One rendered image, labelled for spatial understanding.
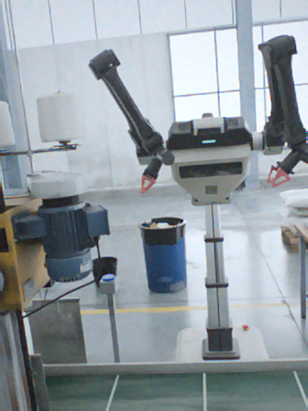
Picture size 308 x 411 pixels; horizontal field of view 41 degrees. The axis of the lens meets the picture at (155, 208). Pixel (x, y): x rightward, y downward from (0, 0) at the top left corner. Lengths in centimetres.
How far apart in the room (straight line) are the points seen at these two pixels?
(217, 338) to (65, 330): 83
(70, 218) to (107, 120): 855
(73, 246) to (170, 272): 267
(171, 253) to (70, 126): 263
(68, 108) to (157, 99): 827
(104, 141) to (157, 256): 623
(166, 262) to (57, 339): 184
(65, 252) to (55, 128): 41
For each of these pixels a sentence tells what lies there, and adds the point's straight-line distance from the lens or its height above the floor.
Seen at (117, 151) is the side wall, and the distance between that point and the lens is 981.
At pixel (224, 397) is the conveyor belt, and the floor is 38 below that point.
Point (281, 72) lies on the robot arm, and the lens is 164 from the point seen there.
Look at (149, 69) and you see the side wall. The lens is 974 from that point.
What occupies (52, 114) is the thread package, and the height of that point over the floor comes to 162.
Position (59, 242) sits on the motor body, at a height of 122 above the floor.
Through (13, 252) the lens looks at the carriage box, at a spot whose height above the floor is 121.
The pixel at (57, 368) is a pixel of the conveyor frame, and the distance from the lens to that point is 229.
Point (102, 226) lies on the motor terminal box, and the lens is 136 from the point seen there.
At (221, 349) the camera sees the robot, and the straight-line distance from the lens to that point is 246.
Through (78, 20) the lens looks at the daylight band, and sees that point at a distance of 1025.
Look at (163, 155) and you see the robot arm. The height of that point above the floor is 143.
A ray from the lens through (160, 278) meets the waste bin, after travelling 398.
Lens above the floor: 154
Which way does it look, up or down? 11 degrees down
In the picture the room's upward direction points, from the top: 5 degrees counter-clockwise
